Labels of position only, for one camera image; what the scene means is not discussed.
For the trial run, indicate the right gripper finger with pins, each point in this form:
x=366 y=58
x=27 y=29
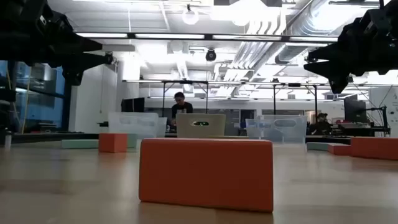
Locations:
x=329 y=53
x=335 y=73

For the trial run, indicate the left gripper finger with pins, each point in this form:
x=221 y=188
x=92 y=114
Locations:
x=76 y=67
x=84 y=45

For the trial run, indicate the blue rectangular block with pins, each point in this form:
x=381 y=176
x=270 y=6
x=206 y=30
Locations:
x=317 y=146
x=79 y=144

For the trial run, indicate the red rectangular block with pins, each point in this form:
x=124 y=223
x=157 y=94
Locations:
x=205 y=174
x=339 y=150
x=373 y=148

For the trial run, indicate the red cube block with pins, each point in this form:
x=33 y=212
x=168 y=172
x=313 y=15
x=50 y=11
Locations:
x=112 y=143

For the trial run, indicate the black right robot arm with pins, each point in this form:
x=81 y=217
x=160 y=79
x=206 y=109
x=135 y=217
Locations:
x=392 y=37

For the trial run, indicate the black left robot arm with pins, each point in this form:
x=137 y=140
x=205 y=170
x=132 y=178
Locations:
x=12 y=28

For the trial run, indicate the black monitor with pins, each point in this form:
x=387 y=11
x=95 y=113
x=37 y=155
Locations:
x=355 y=110
x=132 y=105

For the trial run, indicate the blue glass window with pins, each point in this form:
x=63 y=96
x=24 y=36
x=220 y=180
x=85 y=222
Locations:
x=40 y=105

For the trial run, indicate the person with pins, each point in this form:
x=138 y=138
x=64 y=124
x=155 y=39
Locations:
x=182 y=109
x=321 y=126

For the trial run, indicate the white poster board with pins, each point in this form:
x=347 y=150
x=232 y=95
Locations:
x=387 y=102

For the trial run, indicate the black equipment desk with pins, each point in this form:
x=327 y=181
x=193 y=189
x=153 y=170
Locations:
x=363 y=130

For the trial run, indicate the clear plastic bin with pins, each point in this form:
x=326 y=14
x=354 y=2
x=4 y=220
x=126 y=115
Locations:
x=292 y=133
x=133 y=124

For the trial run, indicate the black overhead light bar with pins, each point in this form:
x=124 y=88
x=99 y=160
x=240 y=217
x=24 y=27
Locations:
x=169 y=36

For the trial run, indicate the white cup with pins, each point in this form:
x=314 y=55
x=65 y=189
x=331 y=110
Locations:
x=7 y=140

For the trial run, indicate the round white ceiling lamp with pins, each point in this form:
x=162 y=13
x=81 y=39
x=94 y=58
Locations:
x=190 y=17

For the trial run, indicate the grey plastic bin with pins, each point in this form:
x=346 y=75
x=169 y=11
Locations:
x=186 y=127

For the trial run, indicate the black ceiling camera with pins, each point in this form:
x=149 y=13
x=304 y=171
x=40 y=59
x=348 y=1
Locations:
x=211 y=55
x=109 y=58

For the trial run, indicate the silver ventilation duct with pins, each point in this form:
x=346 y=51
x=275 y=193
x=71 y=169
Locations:
x=298 y=34

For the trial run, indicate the black metal rig frame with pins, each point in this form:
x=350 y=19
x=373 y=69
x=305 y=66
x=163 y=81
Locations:
x=163 y=99
x=274 y=102

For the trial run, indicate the black metal table frame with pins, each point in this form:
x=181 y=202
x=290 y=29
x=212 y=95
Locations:
x=46 y=137

